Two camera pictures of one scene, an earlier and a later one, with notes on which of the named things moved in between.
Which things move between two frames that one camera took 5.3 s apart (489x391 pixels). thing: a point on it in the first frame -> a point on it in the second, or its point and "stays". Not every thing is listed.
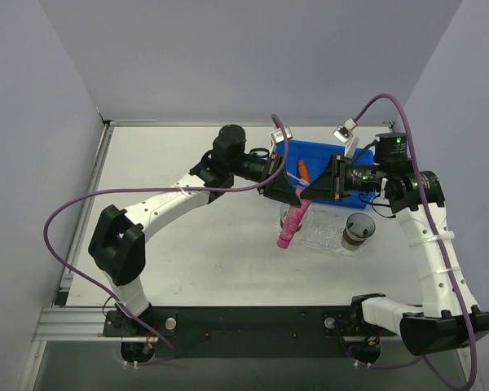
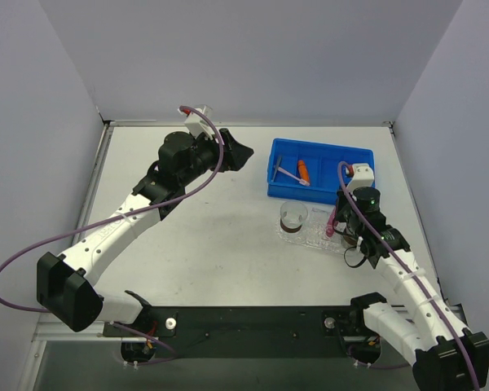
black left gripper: [274, 175] -> [225, 147]
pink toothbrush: [301, 181] stays
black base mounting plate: [246, 331] stays
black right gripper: [338, 177] -> [343, 220]
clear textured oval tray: [323, 232] stays
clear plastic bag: [323, 228] stays
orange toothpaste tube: [303, 171] stays
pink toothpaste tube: [293, 220] -> [330, 226]
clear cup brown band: [284, 209] stays
